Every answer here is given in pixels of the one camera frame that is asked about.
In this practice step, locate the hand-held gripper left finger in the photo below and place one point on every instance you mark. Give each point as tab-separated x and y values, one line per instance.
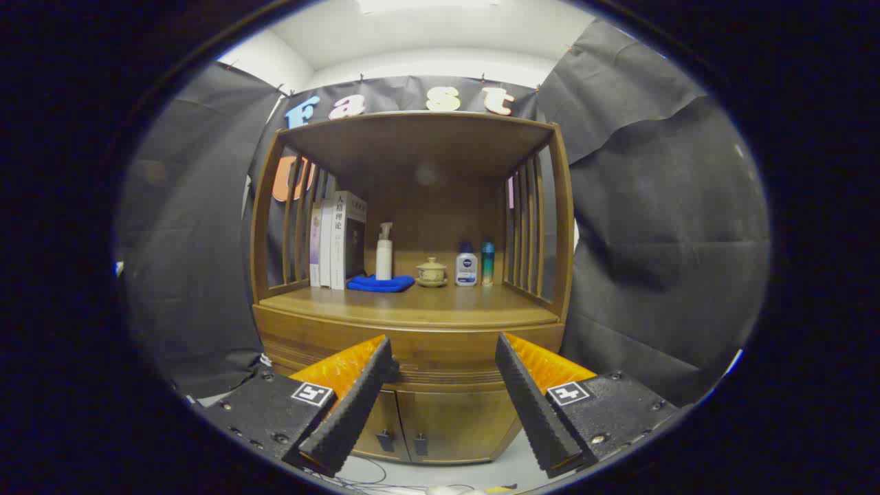
350	412

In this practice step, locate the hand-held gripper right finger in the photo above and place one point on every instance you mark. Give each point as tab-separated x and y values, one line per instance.
536	412

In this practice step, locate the wooden drawer with black knob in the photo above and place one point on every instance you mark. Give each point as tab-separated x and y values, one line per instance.
447	350

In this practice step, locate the wooden cabinet door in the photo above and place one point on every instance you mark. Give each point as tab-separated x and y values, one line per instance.
467	419
390	418

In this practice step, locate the wooden countertop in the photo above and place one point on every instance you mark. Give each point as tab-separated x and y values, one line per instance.
440	302

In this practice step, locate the wooden cabinet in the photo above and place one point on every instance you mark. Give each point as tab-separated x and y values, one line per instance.
419	144

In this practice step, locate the blue folded cloth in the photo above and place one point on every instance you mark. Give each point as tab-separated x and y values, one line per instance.
378	284

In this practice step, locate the white pump bottle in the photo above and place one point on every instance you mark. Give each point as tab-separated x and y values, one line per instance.
384	261

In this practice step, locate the teal slim bottle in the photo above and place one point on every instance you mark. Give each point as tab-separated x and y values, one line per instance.
487	265

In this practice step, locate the white lotion bottle blue cap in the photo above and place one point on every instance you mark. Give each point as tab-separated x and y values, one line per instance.
466	271

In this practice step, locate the beige lidded teacup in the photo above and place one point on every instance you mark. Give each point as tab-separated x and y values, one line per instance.
431	273

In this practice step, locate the thin white book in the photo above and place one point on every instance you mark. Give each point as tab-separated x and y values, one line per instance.
326	247

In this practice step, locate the lilac book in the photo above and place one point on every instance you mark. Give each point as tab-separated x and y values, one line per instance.
315	247

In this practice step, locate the white book with dark cover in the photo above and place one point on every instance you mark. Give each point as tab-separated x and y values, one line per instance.
340	240

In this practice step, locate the black backdrop cloth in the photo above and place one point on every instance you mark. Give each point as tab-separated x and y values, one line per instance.
674	206

